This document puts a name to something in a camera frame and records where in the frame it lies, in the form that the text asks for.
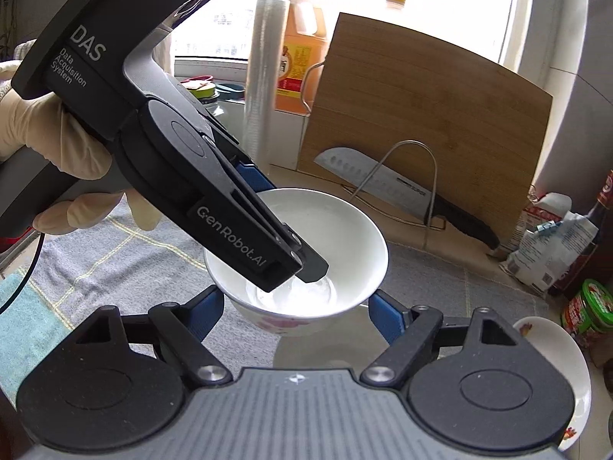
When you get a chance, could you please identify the metal wire rack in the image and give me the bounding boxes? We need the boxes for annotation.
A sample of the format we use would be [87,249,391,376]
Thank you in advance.
[346,139,447,250]

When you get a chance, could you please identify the white plastic seasoning bag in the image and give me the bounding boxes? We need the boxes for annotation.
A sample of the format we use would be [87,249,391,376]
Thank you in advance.
[501,192,598,293]

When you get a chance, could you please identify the orange cooking oil jug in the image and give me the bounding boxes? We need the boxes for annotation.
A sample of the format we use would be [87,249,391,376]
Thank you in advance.
[275,0,328,115]

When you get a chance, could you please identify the bamboo cutting board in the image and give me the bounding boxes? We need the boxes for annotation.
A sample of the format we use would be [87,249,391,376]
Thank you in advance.
[297,13,553,243]

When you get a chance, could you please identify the grey checked dish mat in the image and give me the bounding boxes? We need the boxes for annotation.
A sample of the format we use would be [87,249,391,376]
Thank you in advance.
[1,204,549,398]

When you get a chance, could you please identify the green lid sauce tub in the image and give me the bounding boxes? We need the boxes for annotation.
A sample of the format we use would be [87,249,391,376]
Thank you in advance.
[560,279,612,349]

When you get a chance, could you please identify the gloved left hand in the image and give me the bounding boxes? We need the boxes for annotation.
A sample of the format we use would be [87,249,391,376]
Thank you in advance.
[1,60,161,235]

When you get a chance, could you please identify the glass jar with green lid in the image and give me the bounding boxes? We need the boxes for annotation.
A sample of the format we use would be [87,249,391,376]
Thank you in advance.
[180,75,245,139]

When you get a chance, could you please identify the white bowl with pink flowers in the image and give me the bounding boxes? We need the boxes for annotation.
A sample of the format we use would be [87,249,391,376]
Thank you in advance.
[205,188,388,337]

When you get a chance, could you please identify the plastic wrap roll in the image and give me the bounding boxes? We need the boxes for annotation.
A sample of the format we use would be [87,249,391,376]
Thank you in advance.
[241,0,290,174]

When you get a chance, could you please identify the white plates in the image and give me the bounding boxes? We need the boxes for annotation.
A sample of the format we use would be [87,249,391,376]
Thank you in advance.
[272,303,593,452]

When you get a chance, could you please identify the dark soy sauce bottle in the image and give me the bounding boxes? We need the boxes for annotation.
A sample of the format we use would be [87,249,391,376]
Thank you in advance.
[547,169,613,298]

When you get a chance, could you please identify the santoku kitchen knife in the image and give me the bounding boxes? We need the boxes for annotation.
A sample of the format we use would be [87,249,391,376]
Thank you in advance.
[314,148,500,249]

